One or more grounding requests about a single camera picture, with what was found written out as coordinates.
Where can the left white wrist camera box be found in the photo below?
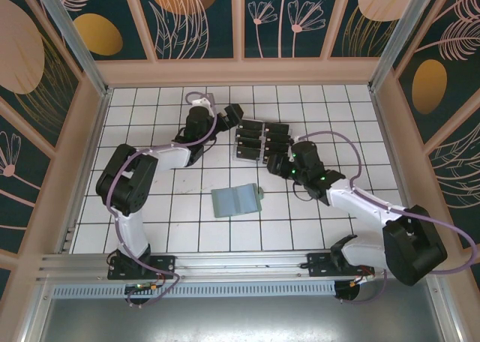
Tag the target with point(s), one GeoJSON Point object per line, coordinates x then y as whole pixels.
{"type": "Point", "coordinates": [200, 102]}

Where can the green card holder wallet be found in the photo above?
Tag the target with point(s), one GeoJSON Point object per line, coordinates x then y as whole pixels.
{"type": "Point", "coordinates": [225, 203]}

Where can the aluminium table side rail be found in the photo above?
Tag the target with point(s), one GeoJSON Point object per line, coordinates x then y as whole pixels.
{"type": "Point", "coordinates": [90, 158]}
{"type": "Point", "coordinates": [384, 132]}

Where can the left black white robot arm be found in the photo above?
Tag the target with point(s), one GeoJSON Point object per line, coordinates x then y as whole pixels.
{"type": "Point", "coordinates": [127, 177]}

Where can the black credit card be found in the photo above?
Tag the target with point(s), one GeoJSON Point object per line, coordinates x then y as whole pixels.
{"type": "Point", "coordinates": [246, 152]}
{"type": "Point", "coordinates": [273, 153]}
{"type": "Point", "coordinates": [276, 127]}
{"type": "Point", "coordinates": [252, 125]}
{"type": "Point", "coordinates": [248, 142]}
{"type": "Point", "coordinates": [276, 146]}
{"type": "Point", "coordinates": [277, 137]}
{"type": "Point", "coordinates": [250, 133]}

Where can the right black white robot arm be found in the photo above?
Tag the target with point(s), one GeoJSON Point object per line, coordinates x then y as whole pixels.
{"type": "Point", "coordinates": [412, 244]}

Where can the aluminium frame post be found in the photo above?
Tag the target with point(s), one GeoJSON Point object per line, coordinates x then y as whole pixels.
{"type": "Point", "coordinates": [407, 30]}
{"type": "Point", "coordinates": [71, 30]}

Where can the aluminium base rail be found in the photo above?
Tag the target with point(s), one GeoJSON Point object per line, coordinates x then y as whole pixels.
{"type": "Point", "coordinates": [240, 263]}

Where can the clear acrylic card rack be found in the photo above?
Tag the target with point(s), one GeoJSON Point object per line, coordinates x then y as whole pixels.
{"type": "Point", "coordinates": [247, 159]}

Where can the grey sheet metal panel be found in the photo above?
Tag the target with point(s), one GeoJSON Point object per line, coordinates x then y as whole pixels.
{"type": "Point", "coordinates": [240, 319]}

